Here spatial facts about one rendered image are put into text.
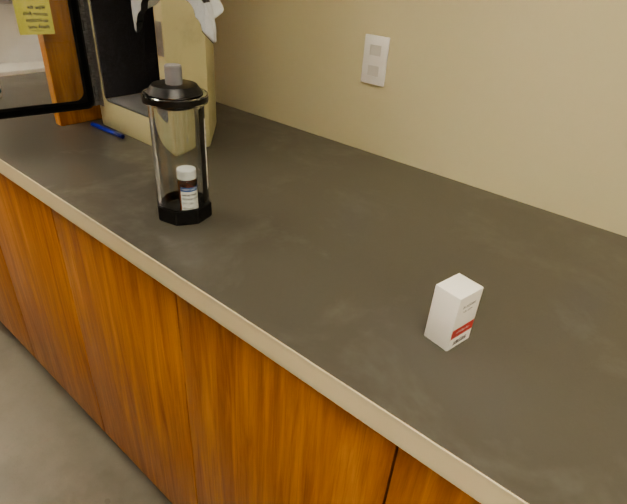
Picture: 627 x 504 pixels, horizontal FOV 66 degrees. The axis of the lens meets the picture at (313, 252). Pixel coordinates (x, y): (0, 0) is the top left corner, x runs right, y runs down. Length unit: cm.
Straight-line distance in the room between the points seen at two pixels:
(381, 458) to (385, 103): 89
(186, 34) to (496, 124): 71
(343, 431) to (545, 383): 27
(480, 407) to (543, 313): 24
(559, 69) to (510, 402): 71
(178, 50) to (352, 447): 89
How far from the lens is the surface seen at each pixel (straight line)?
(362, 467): 74
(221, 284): 76
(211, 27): 82
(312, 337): 66
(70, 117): 151
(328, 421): 73
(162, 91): 85
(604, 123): 113
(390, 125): 131
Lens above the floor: 138
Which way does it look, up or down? 32 degrees down
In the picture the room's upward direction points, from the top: 4 degrees clockwise
